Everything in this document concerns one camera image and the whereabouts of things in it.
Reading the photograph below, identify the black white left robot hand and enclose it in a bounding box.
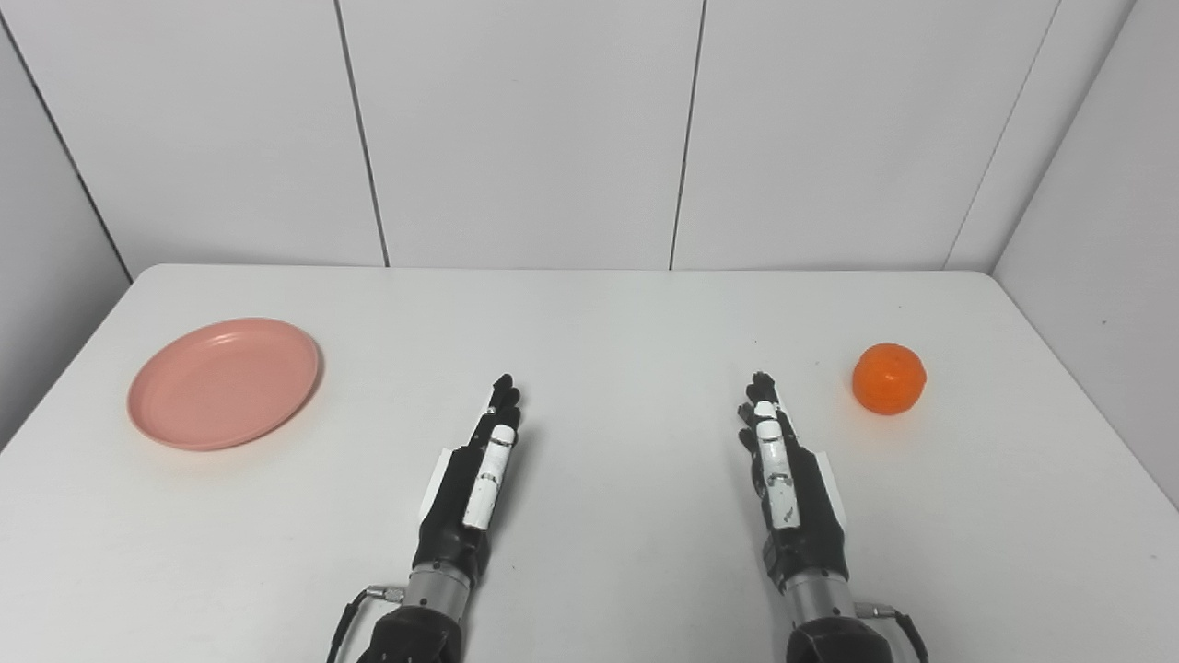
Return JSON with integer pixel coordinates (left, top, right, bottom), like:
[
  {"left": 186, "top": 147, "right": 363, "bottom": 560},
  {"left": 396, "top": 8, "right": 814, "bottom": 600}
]
[{"left": 412, "top": 373, "right": 524, "bottom": 587}]

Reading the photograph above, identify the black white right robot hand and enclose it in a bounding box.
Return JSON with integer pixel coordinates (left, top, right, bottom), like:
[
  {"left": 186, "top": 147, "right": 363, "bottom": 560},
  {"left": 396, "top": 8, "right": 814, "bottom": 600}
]
[{"left": 736, "top": 371, "right": 850, "bottom": 592}]

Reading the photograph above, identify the orange fruit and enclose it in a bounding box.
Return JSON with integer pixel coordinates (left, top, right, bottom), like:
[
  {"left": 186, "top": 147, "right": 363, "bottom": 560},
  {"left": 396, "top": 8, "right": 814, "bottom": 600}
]
[{"left": 851, "top": 343, "right": 928, "bottom": 416}]

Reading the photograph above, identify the pink round plate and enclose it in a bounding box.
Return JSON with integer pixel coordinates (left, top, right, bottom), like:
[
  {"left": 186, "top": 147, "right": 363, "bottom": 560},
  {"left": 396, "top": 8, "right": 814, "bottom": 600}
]
[{"left": 127, "top": 318, "right": 321, "bottom": 452}]

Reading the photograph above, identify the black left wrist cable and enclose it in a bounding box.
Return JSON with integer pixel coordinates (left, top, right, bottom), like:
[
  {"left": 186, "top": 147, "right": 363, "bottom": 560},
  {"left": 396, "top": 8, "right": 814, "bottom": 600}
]
[{"left": 324, "top": 585, "right": 406, "bottom": 663}]

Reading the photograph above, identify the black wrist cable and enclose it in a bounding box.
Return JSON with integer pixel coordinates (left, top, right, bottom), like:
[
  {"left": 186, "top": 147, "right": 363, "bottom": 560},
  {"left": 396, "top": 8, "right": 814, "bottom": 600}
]
[
  {"left": 324, "top": 585, "right": 406, "bottom": 663},
  {"left": 855, "top": 602, "right": 929, "bottom": 663}
]

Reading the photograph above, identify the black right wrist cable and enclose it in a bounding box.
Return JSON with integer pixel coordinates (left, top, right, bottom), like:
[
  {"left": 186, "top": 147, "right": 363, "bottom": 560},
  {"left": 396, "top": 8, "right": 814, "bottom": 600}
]
[{"left": 855, "top": 602, "right": 929, "bottom": 663}]

